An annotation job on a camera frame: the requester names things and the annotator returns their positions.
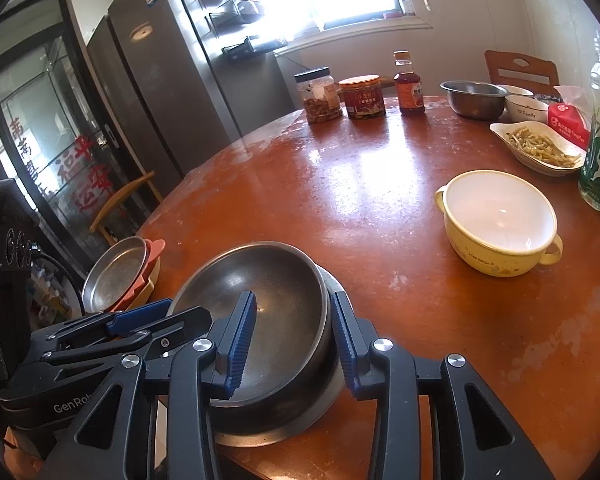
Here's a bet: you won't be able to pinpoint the steel mixing bowl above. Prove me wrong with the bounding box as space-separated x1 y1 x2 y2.
440 80 509 120

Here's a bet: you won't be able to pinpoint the red tissue pack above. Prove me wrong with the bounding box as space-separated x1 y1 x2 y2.
547 85 593 151

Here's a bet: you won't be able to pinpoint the round steel tray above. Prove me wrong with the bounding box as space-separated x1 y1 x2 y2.
81 236 148 313

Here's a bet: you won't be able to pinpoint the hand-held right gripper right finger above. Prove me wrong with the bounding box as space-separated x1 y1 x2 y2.
330 292 556 480

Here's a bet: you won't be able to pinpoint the red jar orange lid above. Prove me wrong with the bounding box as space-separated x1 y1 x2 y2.
338 75 387 121

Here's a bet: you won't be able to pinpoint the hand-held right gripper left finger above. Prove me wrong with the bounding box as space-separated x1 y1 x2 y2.
35 290 258 480

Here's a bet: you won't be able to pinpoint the wooden chair with cutout back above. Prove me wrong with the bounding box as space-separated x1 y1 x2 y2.
484 50 561 98

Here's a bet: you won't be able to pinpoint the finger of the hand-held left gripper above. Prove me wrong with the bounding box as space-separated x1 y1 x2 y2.
42 307 214 367
30 298 174 356

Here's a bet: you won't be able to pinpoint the yellow two-handled bowl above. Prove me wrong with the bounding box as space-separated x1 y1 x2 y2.
434 170 564 277

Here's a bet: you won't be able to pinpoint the white plate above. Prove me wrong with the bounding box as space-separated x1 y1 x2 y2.
489 121 587 177

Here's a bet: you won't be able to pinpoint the pickled vegetable strips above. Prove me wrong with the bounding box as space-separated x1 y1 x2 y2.
507 127 583 168

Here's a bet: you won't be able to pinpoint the yellow plastic plate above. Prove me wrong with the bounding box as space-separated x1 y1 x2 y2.
130 262 162 308

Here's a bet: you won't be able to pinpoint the glass door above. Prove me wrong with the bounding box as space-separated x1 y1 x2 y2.
0 0 146 271

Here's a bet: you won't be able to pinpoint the wooden chair with curved back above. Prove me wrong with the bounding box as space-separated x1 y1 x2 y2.
89 170 163 246

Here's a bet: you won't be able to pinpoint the black-lid clear jar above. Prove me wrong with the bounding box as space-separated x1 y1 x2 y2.
294 67 344 124

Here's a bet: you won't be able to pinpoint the grey refrigerator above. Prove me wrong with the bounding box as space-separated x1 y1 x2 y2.
86 0 301 201

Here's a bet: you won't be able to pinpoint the brown sauce bottle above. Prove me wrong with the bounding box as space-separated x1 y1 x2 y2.
393 51 426 116

